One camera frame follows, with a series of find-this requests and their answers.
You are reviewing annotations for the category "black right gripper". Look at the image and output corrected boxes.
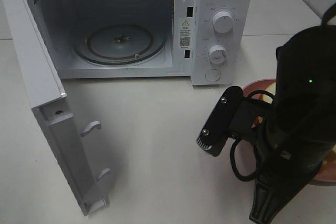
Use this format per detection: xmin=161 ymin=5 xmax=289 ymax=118
xmin=249 ymin=119 xmax=335 ymax=223

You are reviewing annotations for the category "pink round plate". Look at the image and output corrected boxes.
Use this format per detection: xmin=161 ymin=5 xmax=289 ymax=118
xmin=238 ymin=79 xmax=335 ymax=186

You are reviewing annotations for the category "white microwave door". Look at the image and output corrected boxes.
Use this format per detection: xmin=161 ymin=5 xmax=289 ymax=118
xmin=3 ymin=0 xmax=108 ymax=216

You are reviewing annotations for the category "white bread sandwich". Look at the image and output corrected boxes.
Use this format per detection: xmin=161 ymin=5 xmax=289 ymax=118
xmin=265 ymin=80 xmax=335 ymax=182

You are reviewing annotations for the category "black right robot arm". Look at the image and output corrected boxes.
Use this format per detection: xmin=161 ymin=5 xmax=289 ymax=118
xmin=249 ymin=6 xmax=335 ymax=223

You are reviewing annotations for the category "round white door button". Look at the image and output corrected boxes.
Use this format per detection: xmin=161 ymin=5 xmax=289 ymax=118
xmin=205 ymin=69 xmax=221 ymax=82

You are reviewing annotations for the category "lower white microwave knob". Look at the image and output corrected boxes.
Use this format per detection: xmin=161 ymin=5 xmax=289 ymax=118
xmin=208 ymin=45 xmax=227 ymax=65

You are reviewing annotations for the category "white microwave knob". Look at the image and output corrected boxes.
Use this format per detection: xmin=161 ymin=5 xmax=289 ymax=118
xmin=213 ymin=10 xmax=233 ymax=34
xmin=208 ymin=45 xmax=227 ymax=65

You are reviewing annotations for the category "upper white microwave knob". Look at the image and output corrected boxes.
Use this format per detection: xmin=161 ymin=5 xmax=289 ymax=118
xmin=213 ymin=10 xmax=233 ymax=34

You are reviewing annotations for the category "white microwave oven body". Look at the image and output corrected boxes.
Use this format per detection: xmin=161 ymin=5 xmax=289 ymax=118
xmin=40 ymin=0 xmax=250 ymax=86

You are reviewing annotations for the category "white warning label sticker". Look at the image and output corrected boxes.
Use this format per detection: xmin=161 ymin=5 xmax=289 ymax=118
xmin=178 ymin=17 xmax=194 ymax=50

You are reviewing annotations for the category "glass microwave turntable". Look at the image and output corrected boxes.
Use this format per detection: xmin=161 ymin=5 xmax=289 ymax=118
xmin=73 ymin=24 xmax=167 ymax=66

